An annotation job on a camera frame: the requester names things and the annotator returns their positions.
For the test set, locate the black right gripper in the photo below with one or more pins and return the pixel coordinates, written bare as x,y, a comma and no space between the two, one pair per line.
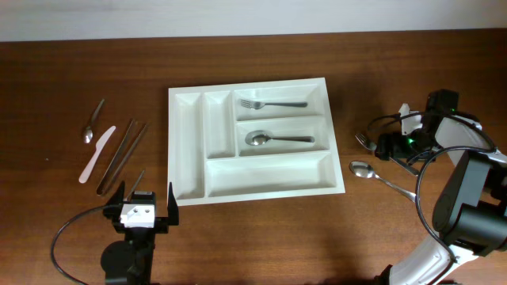
383,148

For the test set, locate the small metal rod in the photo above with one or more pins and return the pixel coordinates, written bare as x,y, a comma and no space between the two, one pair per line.
135,185

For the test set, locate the small metal teaspoon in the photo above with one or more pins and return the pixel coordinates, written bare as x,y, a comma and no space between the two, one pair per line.
87,133

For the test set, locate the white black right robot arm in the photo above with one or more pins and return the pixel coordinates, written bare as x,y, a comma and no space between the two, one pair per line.
469,216

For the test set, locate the white plastic cutlery tray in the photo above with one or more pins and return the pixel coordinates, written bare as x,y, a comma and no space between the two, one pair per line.
209,161

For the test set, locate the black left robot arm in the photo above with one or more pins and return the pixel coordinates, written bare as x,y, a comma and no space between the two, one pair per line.
130,261

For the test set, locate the metal fork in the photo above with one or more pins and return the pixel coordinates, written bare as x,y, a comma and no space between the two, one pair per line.
255,105
370,145

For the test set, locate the large metal spoon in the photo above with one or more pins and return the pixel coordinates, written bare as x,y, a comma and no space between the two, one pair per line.
364,170
257,138

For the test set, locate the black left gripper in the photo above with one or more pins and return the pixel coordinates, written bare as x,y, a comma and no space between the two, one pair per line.
163,226

